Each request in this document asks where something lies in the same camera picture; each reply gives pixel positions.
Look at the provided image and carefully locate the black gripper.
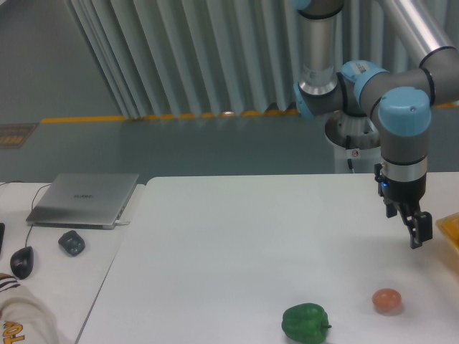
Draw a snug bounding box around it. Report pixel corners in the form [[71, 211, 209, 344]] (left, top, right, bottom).
[[374, 163, 432, 249]]

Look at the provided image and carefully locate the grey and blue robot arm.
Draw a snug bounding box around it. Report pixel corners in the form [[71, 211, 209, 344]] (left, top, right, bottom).
[[293, 1, 458, 249]]

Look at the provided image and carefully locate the white sleeved forearm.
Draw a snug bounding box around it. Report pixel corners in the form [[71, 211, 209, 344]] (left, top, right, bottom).
[[1, 273, 59, 344]]

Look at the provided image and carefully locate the green bell pepper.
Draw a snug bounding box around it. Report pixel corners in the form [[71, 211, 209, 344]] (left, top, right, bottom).
[[281, 303, 331, 343]]

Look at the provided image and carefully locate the yellow plastic tray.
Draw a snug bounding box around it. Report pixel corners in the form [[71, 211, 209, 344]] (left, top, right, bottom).
[[436, 213, 459, 252]]

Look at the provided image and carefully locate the orange round fruit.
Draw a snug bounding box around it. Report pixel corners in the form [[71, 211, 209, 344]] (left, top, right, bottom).
[[372, 288, 402, 314]]

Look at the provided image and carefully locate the grey folded curtain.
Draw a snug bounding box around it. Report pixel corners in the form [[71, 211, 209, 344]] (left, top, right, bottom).
[[64, 0, 459, 119]]

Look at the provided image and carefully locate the silver closed laptop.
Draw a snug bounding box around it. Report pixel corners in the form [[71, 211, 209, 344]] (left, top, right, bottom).
[[27, 173, 138, 229]]

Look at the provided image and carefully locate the black power adapter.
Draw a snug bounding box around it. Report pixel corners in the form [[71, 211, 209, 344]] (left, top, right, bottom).
[[58, 230, 85, 257]]

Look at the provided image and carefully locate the black computer mouse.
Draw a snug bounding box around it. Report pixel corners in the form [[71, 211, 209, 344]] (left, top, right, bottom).
[[10, 246, 34, 280]]

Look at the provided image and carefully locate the black device at left edge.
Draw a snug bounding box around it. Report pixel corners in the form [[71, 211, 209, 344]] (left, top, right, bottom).
[[0, 223, 6, 255]]

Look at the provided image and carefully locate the black mouse cable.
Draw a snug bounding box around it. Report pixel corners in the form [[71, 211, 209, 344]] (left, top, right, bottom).
[[0, 181, 53, 248]]

